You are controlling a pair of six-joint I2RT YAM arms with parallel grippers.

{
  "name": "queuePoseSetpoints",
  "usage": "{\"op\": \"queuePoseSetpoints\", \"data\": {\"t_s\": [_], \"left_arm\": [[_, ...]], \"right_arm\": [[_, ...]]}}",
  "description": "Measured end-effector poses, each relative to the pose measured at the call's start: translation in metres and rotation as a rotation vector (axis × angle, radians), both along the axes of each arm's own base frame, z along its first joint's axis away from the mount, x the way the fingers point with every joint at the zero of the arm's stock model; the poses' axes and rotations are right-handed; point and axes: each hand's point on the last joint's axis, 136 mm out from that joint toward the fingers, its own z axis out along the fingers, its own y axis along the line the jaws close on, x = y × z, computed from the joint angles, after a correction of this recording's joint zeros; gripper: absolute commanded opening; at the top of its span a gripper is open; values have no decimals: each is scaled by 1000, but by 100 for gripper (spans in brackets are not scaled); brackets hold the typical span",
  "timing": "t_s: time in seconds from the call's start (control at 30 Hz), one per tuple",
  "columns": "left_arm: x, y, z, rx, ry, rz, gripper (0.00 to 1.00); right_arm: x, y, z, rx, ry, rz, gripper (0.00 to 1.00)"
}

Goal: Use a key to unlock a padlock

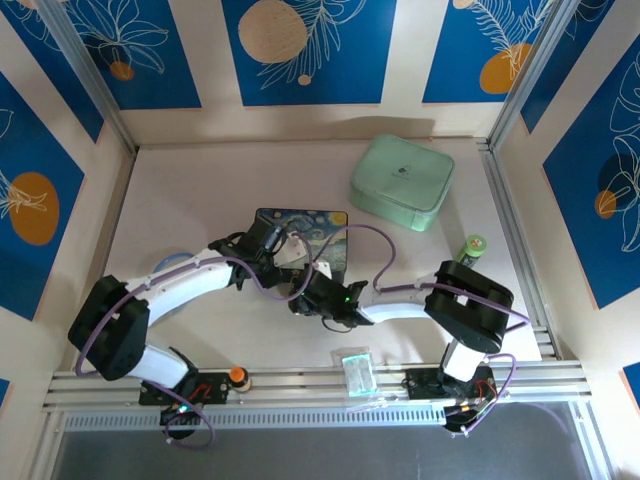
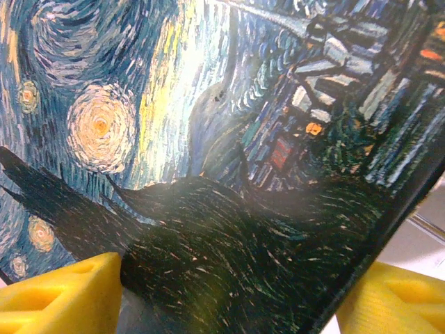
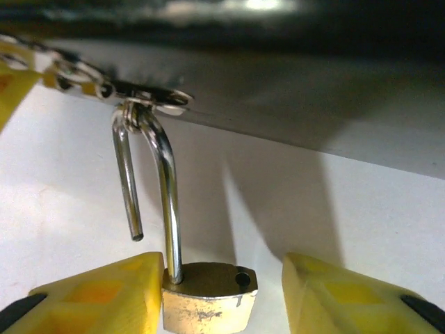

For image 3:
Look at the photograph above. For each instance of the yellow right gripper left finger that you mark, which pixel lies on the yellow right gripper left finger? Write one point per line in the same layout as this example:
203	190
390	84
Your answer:
104	299

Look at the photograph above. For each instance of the small brass padlock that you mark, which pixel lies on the small brass padlock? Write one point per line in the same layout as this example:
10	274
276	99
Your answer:
205	299

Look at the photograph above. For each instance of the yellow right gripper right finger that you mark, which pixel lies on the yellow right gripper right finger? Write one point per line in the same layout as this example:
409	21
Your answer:
347	299

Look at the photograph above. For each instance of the black box with painting print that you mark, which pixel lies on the black box with painting print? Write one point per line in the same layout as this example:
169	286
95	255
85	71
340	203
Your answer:
278	69

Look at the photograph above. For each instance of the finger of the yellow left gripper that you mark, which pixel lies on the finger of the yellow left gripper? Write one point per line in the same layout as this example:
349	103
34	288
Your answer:
12	90

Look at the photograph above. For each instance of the silver box hasp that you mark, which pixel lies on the silver box hasp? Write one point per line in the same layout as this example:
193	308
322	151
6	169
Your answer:
132	92

